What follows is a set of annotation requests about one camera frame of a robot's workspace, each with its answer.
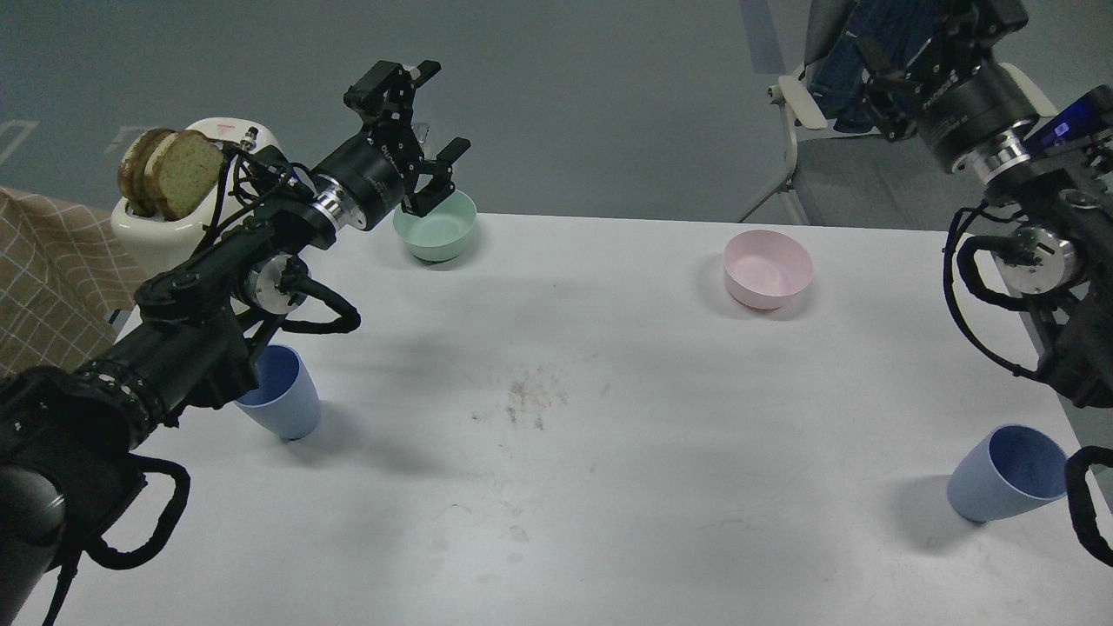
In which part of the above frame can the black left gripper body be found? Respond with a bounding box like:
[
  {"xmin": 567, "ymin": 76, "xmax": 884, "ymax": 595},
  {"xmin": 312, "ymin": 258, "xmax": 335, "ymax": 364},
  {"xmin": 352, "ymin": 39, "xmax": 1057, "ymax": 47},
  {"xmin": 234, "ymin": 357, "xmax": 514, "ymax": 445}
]
[{"xmin": 313, "ymin": 68, "xmax": 453, "ymax": 231}]

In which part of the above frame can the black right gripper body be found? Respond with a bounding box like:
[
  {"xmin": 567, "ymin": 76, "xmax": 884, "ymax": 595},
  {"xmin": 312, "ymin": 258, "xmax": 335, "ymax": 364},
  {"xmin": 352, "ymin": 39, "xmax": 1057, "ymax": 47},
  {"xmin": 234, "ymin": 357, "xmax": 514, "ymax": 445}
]
[{"xmin": 860, "ymin": 1, "xmax": 1057, "ymax": 173}]

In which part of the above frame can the blue cup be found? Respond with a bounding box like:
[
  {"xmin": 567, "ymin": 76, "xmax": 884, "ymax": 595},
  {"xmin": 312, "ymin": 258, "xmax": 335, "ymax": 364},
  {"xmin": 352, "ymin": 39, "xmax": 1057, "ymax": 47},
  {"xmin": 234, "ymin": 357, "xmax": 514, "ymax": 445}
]
[
  {"xmin": 233, "ymin": 344, "xmax": 323, "ymax": 441},
  {"xmin": 946, "ymin": 424, "xmax": 1068, "ymax": 524}
]

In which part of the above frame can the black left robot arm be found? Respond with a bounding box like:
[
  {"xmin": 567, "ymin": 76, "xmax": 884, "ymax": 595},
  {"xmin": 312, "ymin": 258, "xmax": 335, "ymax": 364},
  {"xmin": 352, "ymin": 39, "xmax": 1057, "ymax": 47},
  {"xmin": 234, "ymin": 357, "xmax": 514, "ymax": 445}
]
[{"xmin": 1, "ymin": 60, "xmax": 470, "ymax": 625}]

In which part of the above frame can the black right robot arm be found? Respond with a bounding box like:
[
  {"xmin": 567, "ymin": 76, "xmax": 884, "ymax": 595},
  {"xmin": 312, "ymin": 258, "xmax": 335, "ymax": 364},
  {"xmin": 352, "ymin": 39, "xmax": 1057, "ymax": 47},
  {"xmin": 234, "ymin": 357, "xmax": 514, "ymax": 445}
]
[{"xmin": 856, "ymin": 1, "xmax": 1110, "ymax": 408}]

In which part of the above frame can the blue denim jacket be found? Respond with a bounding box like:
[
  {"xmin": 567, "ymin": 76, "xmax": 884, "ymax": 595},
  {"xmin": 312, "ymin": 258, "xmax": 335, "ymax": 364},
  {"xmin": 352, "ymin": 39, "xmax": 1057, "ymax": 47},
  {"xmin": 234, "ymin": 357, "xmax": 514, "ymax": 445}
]
[{"xmin": 804, "ymin": 1, "xmax": 943, "ymax": 134}]

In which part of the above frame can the green bowl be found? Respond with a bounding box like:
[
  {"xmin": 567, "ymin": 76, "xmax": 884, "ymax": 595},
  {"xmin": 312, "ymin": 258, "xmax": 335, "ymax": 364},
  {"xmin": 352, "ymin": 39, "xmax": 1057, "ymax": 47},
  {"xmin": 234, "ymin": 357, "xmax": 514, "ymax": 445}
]
[{"xmin": 392, "ymin": 190, "xmax": 477, "ymax": 263}]

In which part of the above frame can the front bread slice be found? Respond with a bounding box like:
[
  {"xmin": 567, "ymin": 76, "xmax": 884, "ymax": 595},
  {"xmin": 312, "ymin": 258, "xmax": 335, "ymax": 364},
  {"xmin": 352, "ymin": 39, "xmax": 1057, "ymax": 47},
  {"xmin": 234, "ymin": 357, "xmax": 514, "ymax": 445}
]
[{"xmin": 142, "ymin": 130, "xmax": 223, "ymax": 221}]

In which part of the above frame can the bread slice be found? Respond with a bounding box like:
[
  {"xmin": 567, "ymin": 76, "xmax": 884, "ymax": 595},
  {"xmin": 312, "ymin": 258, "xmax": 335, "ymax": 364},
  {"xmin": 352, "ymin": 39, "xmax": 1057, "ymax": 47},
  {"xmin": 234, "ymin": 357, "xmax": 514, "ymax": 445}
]
[
  {"xmin": 142, "ymin": 130, "xmax": 223, "ymax": 221},
  {"xmin": 117, "ymin": 128, "xmax": 177, "ymax": 217}
]

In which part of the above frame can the cream toaster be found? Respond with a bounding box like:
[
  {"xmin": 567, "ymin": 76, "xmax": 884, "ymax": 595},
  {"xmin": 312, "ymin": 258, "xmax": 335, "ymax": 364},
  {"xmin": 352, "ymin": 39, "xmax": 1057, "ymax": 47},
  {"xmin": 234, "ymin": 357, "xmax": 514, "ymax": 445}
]
[{"xmin": 111, "ymin": 117, "xmax": 279, "ymax": 277}]

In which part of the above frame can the rear bread slice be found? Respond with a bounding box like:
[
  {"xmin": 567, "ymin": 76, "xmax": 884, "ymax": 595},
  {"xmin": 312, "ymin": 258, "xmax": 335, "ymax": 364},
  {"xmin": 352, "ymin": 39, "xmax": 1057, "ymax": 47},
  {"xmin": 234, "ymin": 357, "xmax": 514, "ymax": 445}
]
[{"xmin": 117, "ymin": 128, "xmax": 177, "ymax": 217}]

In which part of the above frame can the pink bowl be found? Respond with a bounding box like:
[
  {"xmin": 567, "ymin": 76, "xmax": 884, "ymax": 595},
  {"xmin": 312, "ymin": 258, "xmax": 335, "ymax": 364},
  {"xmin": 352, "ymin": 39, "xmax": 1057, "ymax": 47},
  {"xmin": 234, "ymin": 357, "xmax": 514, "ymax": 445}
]
[{"xmin": 721, "ymin": 229, "xmax": 815, "ymax": 310}]

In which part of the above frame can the beige checked cloth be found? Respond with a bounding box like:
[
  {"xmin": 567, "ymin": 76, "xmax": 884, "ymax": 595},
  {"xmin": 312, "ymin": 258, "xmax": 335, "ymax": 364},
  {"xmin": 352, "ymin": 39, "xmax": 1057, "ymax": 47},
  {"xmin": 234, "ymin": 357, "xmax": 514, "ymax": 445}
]
[{"xmin": 1, "ymin": 187, "xmax": 147, "ymax": 376}]

